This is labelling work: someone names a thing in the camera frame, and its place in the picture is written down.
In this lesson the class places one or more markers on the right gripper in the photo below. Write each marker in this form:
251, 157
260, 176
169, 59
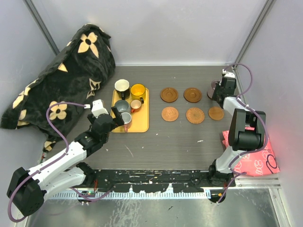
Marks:
218, 84

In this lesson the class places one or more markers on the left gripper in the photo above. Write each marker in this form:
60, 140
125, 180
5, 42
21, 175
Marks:
118, 116

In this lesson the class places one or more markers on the pink mug white interior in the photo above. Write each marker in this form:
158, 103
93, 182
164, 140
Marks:
127, 118

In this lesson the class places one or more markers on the purple mug black handle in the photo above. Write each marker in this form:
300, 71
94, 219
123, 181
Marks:
211, 89

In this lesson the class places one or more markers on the small red cup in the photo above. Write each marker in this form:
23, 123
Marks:
135, 106

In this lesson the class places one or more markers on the light wooden coaster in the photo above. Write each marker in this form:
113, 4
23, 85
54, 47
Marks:
216, 113

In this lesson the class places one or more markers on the black mug cream interior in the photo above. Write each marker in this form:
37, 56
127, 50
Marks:
122, 87

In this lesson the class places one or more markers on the yellow mug black handle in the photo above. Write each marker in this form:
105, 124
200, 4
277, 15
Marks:
138, 92

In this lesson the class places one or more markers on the brown wooden saucer coaster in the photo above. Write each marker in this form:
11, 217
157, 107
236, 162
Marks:
192, 95
169, 94

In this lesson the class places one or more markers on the woven rattan coaster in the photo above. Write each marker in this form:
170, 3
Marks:
195, 115
169, 114

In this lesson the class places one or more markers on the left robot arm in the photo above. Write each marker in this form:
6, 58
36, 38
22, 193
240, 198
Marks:
29, 189

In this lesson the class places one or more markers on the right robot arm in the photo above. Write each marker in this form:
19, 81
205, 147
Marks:
247, 133

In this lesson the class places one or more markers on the grey speckled round mug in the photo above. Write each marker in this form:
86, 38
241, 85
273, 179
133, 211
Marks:
123, 106

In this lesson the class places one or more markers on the yellow serving tray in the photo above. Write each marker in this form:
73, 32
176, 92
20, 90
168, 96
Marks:
140, 119

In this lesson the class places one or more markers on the black floral plush blanket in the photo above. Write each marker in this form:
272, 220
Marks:
81, 69

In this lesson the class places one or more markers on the pink patterned package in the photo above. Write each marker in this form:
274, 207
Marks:
258, 163

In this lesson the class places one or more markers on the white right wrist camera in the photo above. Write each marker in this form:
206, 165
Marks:
227, 74

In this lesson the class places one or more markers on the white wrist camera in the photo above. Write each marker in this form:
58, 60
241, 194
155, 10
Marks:
227, 74
97, 108

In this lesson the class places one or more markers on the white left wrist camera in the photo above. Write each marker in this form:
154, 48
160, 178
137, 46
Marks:
97, 108

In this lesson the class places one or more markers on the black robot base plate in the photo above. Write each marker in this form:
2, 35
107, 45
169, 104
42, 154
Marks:
151, 181

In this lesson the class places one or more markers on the white slotted cable duct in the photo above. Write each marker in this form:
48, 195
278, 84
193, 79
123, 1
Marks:
70, 195

